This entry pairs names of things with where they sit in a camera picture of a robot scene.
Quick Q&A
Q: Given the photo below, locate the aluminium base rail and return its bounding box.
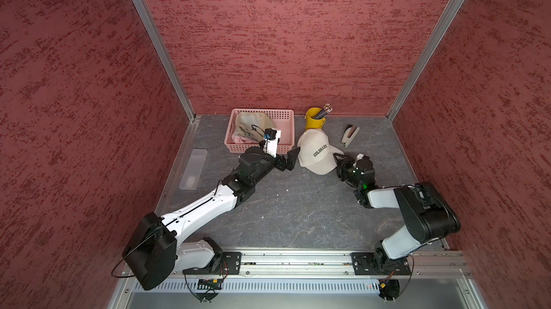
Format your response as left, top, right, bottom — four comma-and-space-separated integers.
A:
122, 248, 472, 279

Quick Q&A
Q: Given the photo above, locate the white Colorado baseball cap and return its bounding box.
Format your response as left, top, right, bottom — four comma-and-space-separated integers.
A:
298, 129, 344, 175

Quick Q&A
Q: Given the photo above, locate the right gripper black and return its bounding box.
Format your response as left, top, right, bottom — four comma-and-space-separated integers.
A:
333, 152, 362, 188

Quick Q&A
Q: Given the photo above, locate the pink plastic basket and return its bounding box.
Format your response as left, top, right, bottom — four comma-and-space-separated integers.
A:
225, 109, 295, 155

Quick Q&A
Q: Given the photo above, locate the yellow pencil cup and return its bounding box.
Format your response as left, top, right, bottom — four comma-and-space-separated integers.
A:
305, 107, 326, 130

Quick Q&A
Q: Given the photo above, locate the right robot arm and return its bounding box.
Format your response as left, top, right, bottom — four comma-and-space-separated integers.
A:
333, 153, 461, 275

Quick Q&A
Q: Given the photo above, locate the pink cloth in basket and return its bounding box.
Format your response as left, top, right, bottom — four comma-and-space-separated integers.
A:
232, 134, 256, 144

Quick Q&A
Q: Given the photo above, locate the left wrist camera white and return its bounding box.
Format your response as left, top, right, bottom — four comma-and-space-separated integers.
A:
263, 128, 281, 158

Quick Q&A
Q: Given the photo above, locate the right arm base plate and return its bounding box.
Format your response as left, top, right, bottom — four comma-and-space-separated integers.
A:
350, 252, 412, 277

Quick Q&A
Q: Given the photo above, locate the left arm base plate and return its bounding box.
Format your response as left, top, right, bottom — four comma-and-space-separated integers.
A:
185, 252, 242, 277

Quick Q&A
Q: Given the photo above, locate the left corner aluminium post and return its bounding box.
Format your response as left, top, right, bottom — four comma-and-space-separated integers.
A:
132, 0, 196, 122

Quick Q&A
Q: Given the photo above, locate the corner aluminium post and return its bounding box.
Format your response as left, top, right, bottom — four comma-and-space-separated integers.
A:
386, 0, 465, 122
132, 0, 196, 122

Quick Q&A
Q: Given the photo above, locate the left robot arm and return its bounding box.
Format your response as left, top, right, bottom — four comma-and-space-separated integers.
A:
122, 147, 300, 290

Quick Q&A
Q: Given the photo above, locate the beige baseball cap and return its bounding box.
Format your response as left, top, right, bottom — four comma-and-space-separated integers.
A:
232, 112, 276, 142

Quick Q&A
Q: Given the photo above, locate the beige stapler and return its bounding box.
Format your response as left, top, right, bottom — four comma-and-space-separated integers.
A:
341, 125, 360, 148

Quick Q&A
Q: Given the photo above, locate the right corner aluminium post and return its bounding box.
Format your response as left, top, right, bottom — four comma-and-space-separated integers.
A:
386, 0, 465, 122

